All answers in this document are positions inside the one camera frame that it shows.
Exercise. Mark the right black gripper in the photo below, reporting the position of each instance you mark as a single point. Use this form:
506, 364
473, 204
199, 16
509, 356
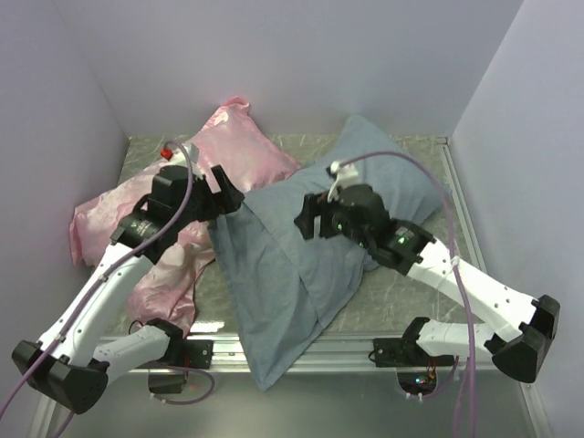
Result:
305, 221

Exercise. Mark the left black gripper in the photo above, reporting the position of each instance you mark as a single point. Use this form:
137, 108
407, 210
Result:
227, 201

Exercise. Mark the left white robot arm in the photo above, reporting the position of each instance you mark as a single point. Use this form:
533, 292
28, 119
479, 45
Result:
67, 363

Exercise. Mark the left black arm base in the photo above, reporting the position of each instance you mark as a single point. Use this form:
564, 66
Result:
175, 372

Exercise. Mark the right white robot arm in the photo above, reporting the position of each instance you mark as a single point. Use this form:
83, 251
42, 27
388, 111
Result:
512, 329

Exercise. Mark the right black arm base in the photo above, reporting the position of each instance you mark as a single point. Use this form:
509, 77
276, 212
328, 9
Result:
418, 374

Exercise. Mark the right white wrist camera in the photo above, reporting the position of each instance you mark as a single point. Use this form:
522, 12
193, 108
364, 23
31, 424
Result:
343, 176

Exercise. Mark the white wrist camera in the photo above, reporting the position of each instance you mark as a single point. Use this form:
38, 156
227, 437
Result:
343, 176
180, 159

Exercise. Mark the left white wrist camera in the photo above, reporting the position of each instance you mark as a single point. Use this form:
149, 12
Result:
180, 159

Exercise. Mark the aluminium rail frame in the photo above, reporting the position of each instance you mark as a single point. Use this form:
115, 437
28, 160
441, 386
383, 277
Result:
333, 390

